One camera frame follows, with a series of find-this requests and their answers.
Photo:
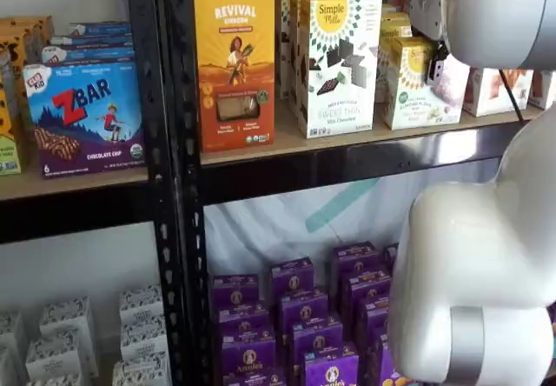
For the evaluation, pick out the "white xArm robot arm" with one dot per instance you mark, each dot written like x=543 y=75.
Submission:
x=478 y=251

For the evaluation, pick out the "white orange snack box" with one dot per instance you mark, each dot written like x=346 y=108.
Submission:
x=486 y=92
x=543 y=88

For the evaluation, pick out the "white pink snack box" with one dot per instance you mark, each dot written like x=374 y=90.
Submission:
x=456 y=86

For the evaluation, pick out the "yellow spotted snack box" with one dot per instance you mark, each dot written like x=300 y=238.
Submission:
x=21 y=38

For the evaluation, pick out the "white Sweet Thins box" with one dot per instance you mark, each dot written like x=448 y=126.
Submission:
x=294 y=47
x=281 y=34
x=343 y=77

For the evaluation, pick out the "white patterned box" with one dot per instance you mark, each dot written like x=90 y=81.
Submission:
x=141 y=303
x=11 y=334
x=69 y=325
x=52 y=360
x=143 y=373
x=143 y=338

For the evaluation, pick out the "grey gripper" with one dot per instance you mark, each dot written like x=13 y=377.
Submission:
x=428 y=3

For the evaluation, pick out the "blue Zbar box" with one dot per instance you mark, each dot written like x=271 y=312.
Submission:
x=87 y=55
x=87 y=121
x=91 y=40
x=100 y=28

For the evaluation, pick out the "wooden shelf board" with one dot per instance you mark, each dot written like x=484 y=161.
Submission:
x=87 y=184
x=289 y=134

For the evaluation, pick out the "small white yellow-label box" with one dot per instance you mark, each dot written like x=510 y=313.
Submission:
x=393 y=29
x=393 y=15
x=412 y=95

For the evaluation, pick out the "purple Annie's box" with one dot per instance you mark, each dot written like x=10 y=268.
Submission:
x=332 y=368
x=317 y=336
x=293 y=275
x=234 y=288
x=384 y=364
x=304 y=310
x=249 y=351
x=243 y=316
x=256 y=379
x=390 y=255
x=365 y=284
x=373 y=316
x=356 y=255

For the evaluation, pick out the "yellow green snack box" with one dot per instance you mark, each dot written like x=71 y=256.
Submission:
x=8 y=142

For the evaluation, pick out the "black metal shelf frame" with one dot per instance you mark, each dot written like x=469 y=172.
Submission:
x=187 y=186
x=143 y=99

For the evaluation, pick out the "orange Revival cracker box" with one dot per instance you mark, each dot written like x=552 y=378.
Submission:
x=234 y=77

